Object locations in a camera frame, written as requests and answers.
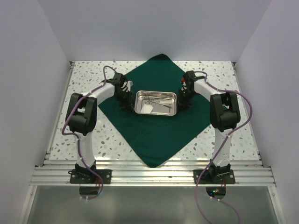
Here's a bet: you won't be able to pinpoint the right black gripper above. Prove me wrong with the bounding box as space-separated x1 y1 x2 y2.
176 89 197 112

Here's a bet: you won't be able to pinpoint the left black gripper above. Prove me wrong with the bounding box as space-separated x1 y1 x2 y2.
114 90 135 113

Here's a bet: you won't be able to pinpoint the steel scissors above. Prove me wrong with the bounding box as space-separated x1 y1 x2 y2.
150 100 174 109

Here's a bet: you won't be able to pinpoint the stainless steel tray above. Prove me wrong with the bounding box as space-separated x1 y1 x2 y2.
134 91 177 116

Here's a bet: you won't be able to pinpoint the steel tweezers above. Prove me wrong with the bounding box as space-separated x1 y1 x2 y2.
153 95 175 101

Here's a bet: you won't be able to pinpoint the green surgical drape cloth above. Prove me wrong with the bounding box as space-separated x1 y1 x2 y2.
99 54 211 168

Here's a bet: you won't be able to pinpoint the steel forceps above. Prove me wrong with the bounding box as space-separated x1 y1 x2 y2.
144 96 173 104

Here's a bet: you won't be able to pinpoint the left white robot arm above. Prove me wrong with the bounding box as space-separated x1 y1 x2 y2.
62 72 134 183

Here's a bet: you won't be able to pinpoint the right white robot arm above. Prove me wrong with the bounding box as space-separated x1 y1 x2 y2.
177 70 241 183

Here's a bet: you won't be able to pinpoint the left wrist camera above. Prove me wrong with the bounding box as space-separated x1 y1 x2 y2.
123 81 133 91

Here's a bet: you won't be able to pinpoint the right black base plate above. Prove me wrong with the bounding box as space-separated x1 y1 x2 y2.
199 170 236 184

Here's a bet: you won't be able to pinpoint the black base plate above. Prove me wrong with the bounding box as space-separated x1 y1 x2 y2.
68 169 112 184
199 170 236 184

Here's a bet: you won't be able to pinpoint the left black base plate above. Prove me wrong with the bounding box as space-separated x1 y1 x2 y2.
68 169 112 184

